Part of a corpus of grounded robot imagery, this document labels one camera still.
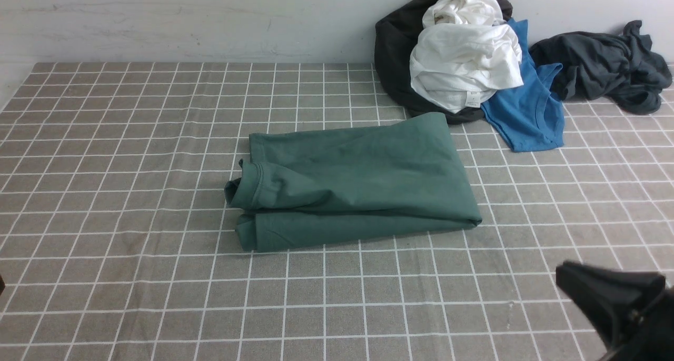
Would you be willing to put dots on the green long-sleeved shirt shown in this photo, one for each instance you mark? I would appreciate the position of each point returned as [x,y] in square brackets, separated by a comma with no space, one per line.
[306,189]

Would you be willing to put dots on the dark grey crumpled shirt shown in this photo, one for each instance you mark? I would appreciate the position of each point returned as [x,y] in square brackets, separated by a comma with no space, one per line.
[622,67]

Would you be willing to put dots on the blue shirt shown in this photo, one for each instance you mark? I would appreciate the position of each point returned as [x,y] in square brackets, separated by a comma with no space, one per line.
[529,118]

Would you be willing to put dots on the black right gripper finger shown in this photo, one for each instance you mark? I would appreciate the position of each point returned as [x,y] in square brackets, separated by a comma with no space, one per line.
[613,302]

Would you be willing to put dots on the black garment under pile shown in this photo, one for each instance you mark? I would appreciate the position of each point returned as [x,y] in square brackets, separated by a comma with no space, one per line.
[395,37]

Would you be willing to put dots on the white shirt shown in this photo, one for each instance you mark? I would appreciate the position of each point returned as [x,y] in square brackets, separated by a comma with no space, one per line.
[465,53]

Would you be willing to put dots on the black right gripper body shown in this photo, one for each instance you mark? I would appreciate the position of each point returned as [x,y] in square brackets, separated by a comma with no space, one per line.
[653,339]

